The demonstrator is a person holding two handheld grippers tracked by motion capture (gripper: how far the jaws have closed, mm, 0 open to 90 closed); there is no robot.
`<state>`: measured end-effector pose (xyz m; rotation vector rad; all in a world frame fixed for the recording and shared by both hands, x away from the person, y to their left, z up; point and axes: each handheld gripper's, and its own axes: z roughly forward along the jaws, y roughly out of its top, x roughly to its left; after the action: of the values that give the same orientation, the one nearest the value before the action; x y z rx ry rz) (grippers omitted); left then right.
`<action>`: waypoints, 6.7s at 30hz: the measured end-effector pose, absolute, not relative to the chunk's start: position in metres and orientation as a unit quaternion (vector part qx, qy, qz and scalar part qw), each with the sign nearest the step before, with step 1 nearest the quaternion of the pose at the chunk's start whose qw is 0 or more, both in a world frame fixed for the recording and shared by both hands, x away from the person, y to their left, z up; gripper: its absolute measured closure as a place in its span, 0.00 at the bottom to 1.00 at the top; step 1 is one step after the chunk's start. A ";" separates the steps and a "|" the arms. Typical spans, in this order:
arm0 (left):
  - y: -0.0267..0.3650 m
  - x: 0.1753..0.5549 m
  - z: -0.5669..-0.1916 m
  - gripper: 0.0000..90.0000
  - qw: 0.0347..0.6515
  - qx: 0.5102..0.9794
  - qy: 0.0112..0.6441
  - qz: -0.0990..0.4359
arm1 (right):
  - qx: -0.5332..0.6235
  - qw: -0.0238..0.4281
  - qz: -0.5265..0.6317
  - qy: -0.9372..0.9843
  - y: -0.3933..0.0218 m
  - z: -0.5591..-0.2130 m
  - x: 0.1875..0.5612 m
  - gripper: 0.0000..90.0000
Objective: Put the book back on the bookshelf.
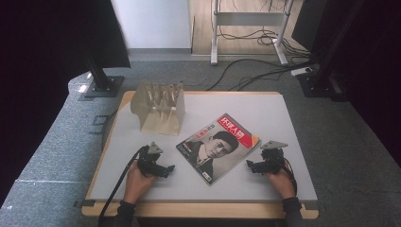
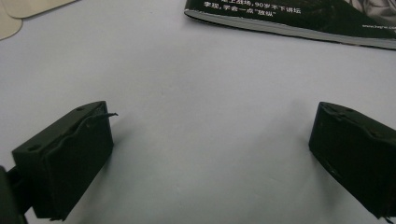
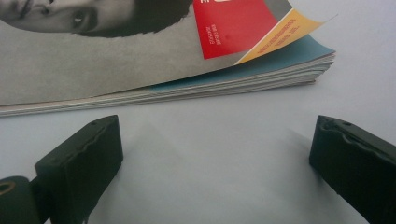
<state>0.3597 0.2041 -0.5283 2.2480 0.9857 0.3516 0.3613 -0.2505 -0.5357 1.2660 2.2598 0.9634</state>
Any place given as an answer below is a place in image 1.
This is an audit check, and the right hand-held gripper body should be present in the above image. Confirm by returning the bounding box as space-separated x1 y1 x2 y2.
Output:
258 140 289 175

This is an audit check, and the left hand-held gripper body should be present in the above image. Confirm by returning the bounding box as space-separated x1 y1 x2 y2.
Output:
137 141 166 178

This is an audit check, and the person's left hand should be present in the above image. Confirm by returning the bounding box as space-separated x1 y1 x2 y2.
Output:
122 160 158 205

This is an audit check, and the person's right hand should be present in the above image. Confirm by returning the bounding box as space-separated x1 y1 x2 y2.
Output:
267 160 298 201

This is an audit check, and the magazine with portrait cover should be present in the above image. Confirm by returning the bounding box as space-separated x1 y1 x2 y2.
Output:
175 113 262 186

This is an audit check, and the grey table mat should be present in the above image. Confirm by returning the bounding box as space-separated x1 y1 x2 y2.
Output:
89 93 319 202

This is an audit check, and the wooden file rack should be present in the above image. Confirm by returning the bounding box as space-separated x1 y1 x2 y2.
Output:
130 79 186 137

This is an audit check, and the white power strip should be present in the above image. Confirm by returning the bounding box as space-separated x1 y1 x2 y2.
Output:
289 66 314 78

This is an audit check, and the black curtain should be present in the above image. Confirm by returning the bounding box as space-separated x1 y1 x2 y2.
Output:
291 0 401 168
0 0 131 197

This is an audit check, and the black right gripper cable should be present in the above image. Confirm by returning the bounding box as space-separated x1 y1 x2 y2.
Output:
283 157 299 197

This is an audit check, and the black stand with base plate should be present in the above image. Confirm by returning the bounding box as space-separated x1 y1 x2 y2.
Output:
83 55 125 98
296 0 367 99

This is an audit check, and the black floor cable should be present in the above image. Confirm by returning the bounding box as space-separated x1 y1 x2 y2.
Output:
205 58 316 93

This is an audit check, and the bundle of black cables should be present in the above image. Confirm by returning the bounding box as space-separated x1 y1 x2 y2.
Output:
217 0 311 60

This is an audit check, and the white metal stand frame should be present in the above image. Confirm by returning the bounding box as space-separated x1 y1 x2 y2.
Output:
210 0 296 66

